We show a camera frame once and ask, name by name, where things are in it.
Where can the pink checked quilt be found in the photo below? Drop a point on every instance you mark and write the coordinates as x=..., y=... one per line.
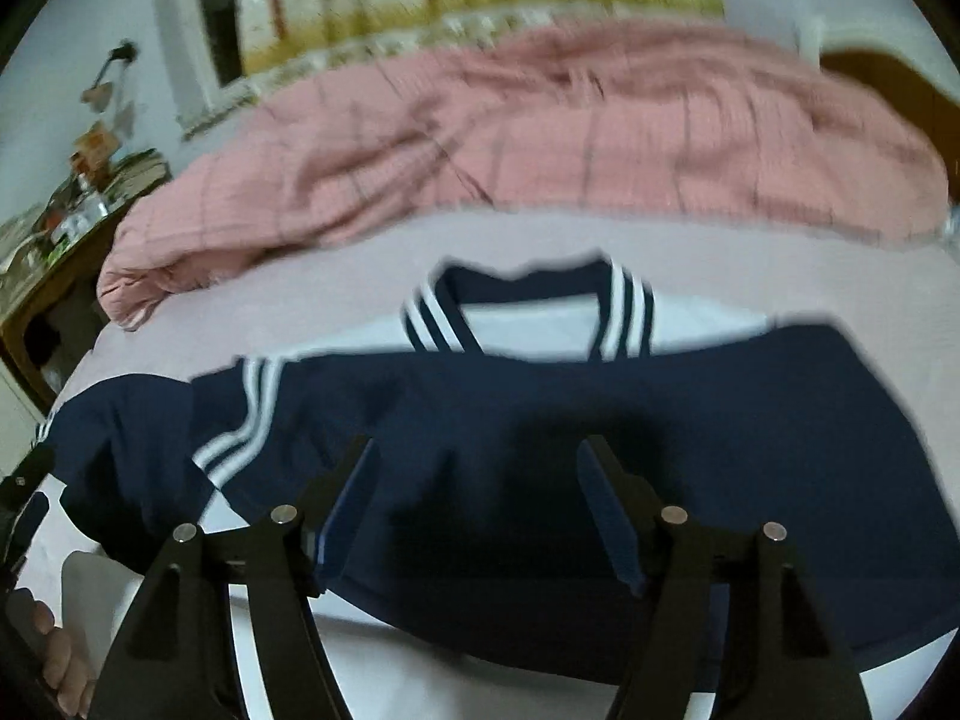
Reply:
x=525, y=150

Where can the white and wooden headboard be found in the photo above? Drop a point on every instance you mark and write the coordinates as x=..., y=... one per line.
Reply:
x=892, y=90

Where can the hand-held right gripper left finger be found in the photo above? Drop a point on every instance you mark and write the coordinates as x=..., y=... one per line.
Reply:
x=300, y=540

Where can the person's left hand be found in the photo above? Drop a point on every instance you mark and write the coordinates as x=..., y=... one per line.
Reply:
x=64, y=660

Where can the wooden desk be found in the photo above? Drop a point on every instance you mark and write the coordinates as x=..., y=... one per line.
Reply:
x=52, y=292

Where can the white and navy jacket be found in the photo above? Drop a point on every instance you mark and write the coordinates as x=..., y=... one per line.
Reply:
x=570, y=435

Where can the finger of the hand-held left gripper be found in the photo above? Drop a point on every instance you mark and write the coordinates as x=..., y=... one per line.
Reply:
x=26, y=510

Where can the wall lamp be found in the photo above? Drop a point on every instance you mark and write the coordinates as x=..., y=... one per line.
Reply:
x=112, y=75

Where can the white framed window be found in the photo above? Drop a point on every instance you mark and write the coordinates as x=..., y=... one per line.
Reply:
x=221, y=15

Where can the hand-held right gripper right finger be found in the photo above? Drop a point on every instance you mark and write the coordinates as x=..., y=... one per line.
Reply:
x=630, y=532

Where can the stack of books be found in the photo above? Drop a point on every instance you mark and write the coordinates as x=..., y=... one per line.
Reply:
x=135, y=172

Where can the tree print curtain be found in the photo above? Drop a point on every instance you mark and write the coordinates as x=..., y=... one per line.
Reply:
x=480, y=0

